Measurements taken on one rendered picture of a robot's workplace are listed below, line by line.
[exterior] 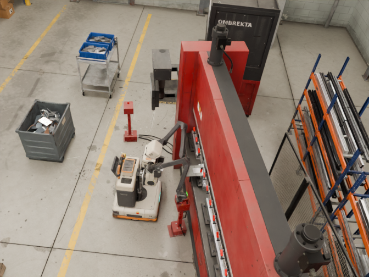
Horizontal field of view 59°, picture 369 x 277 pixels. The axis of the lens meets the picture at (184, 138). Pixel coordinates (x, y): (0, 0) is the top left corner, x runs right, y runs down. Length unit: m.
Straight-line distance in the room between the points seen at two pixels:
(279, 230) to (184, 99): 2.62
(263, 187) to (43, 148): 3.93
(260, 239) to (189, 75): 2.57
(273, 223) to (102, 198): 3.36
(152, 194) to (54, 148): 1.79
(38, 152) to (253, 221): 4.18
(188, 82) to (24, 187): 3.10
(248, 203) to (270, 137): 4.10
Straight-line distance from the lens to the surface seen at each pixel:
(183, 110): 4.79
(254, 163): 2.92
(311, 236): 2.08
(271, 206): 2.69
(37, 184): 5.80
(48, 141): 5.62
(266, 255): 2.47
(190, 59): 4.29
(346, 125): 5.14
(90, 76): 7.24
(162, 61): 4.65
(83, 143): 6.23
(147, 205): 4.95
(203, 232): 4.09
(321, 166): 5.38
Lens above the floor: 4.43
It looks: 45 degrees down
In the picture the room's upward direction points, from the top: 6 degrees clockwise
